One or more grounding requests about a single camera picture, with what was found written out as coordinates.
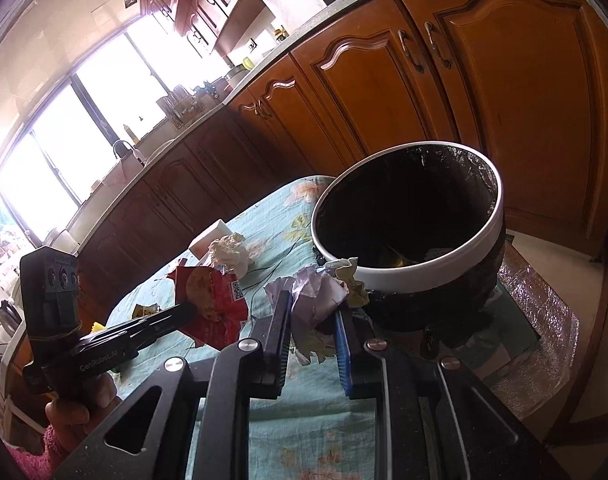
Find red snack wrapper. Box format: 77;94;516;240
167;266;249;350

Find white foam block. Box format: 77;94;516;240
188;219;232;259

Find white tissue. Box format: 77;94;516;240
206;232;251;278

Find pink sleeve left forearm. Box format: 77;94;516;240
6;426;69;480

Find white trash bin black liner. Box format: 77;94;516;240
311;141;506;332

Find kitchen sink faucet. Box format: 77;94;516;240
112;139;145;166

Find wooden kitchen base cabinets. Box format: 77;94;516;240
78;0;608;321

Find white kitchen countertop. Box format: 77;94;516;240
66;0;370;252

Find left hand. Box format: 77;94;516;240
46;374;121;453

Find small yellow wrapper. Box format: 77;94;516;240
131;304;161;318

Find teal floral tablecloth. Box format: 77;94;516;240
103;174;385;480

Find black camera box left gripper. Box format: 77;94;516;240
19;246;81;342

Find wooden upper wall cabinet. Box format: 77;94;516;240
141;0;275;56

